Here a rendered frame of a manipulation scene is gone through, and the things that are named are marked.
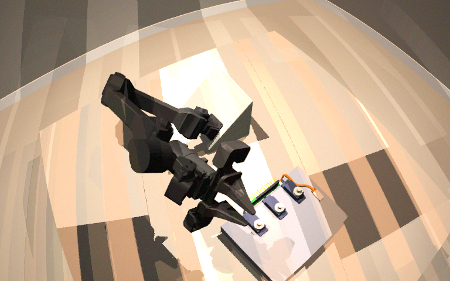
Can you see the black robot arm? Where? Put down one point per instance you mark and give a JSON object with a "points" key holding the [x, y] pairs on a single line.
{"points": [[151, 150]]}

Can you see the black pin header strip with green band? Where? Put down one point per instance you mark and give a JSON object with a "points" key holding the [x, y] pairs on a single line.
{"points": [[266, 192]]}

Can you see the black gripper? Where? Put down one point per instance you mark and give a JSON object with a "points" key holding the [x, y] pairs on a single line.
{"points": [[225, 180]]}

